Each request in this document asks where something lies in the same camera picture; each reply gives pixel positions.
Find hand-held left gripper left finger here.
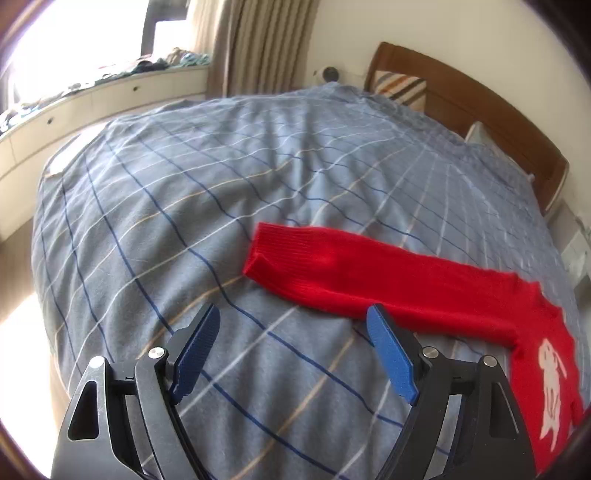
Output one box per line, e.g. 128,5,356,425
50,302,221,480

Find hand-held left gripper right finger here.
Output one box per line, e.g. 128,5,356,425
366,303,539,480

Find red knit sweater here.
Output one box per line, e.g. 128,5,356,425
243,222,585,478

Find pile of clothes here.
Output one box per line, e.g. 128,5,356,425
0,46,213,134

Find blue plaid duvet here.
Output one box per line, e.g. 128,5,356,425
31,82,583,480

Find white pillow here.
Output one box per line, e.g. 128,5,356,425
464,121,536,183

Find cream window bench cabinet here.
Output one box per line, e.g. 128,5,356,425
0,65,213,236

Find striped pillow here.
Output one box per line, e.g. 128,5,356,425
373,70,428,114

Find wooden headboard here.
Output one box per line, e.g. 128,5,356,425
364,41,570,215

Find white round device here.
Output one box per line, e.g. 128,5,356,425
313,66,345,85

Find beige curtain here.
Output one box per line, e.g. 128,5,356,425
187,0,319,99

